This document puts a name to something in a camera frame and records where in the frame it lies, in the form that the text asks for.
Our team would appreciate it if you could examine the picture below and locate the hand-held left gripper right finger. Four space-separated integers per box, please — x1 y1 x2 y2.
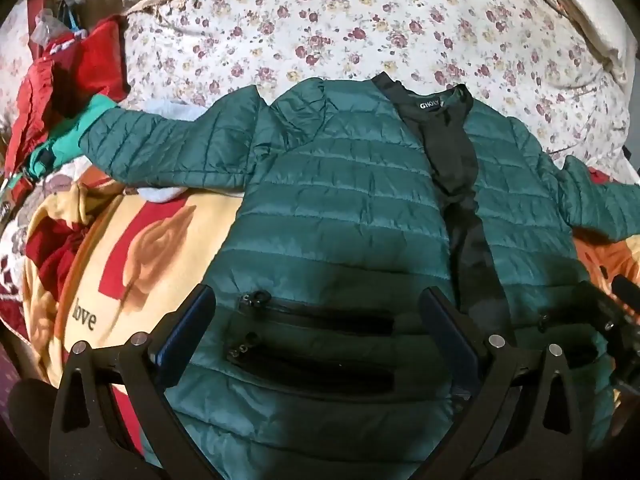
419 286 614 480

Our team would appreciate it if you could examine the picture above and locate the pile of clothes, grey top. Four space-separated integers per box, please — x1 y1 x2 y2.
29 6 68 48

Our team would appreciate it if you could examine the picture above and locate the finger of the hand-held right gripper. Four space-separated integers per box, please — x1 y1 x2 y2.
570 282 620 335

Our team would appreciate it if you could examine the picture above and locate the teal cloth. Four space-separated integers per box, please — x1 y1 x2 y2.
27 94 122 182

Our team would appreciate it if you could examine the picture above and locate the cream quilt edge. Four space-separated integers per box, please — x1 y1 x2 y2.
490 0 632 86

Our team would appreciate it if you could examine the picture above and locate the white floral bed sheet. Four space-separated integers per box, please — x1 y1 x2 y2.
0 0 640 181

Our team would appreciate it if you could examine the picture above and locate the red garment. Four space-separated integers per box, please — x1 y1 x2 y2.
7 15 132 173

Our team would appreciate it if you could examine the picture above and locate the white fluffy cloth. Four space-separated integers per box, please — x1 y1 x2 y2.
135 99 213 205

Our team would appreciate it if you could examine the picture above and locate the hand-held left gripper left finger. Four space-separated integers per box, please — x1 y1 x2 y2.
50 284 217 480

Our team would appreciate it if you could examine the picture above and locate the green quilted puffer jacket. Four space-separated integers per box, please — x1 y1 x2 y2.
77 72 640 480

